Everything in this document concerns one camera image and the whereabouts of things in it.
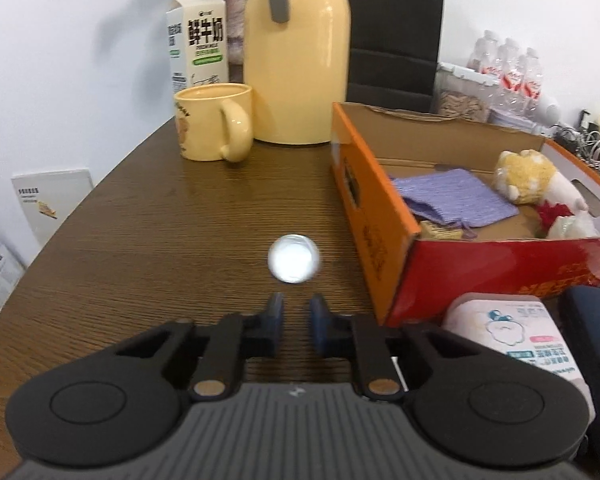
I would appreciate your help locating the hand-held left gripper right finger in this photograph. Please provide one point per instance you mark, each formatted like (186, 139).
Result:
(320, 320)

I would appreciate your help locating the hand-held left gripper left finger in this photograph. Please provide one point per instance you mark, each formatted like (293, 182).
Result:
(276, 317)

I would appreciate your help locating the white round lid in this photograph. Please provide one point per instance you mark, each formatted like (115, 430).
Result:
(293, 259)

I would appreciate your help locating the red cardboard box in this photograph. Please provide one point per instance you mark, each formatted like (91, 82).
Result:
(455, 275)

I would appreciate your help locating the purple knit pouch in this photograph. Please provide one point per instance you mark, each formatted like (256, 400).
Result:
(455, 195)

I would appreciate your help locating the white wet wipes pack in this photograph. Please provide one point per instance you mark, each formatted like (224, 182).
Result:
(515, 330)

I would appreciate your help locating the yellow white plush hamster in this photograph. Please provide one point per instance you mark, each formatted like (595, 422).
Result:
(525, 175)

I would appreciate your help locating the red rose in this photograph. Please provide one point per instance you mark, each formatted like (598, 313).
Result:
(552, 212)

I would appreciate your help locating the iridescent plastic bag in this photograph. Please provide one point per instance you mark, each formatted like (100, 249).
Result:
(572, 227)

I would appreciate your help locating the navy zip pouch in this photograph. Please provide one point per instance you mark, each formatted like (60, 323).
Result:
(597, 340)

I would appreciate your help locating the yellow mug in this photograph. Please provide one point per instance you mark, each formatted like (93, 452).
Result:
(200, 125)

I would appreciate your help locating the yellow thermos jug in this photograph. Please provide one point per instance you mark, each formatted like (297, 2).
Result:
(300, 70)

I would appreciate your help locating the white sign board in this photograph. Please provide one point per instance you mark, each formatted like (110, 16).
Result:
(55, 195)

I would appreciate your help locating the clear container of nuts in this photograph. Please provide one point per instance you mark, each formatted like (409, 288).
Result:
(462, 105)

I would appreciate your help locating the white milk carton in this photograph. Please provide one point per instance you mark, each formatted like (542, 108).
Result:
(200, 45)

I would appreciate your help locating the black paper bag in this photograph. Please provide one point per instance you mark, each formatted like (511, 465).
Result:
(395, 35)

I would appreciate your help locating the mottled purple vase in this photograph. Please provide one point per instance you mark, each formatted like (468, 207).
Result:
(235, 20)

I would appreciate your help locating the clear water bottle red label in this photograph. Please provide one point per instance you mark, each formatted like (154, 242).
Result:
(530, 77)
(482, 52)
(509, 65)

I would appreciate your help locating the white power adapter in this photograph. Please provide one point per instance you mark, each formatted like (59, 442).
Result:
(584, 120)

